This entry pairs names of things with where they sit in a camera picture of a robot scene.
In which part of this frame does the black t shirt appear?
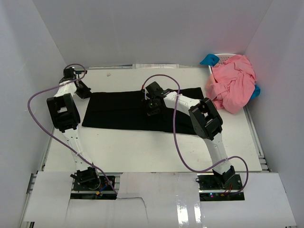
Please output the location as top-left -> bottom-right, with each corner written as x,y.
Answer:
81,87 -> 205,135

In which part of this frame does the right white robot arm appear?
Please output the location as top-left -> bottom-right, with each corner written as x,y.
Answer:
141,82 -> 235,190

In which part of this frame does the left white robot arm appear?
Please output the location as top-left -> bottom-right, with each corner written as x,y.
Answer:
47,66 -> 100,190

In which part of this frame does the black label sticker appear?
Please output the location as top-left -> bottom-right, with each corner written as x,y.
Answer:
75,70 -> 87,75

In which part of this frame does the printed paper at back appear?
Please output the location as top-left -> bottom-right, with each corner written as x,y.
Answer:
133,64 -> 179,69

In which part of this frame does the blue t shirt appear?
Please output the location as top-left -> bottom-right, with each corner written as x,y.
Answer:
199,54 -> 261,100

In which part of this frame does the pink t shirt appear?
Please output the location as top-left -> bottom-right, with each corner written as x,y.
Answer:
205,55 -> 257,114

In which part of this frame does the white perforated laundry basket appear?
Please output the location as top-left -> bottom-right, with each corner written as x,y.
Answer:
208,53 -> 236,75

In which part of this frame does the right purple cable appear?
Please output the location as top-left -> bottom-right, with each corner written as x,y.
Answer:
141,75 -> 249,197

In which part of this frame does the purple cable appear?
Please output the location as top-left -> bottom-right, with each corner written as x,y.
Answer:
27,63 -> 118,194
141,75 -> 249,197

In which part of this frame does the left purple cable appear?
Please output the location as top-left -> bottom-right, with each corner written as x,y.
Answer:
27,63 -> 118,194

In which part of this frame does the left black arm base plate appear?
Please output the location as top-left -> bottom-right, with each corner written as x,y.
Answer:
70,167 -> 117,200

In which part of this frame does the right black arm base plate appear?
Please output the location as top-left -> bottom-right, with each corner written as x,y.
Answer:
195,174 -> 245,202

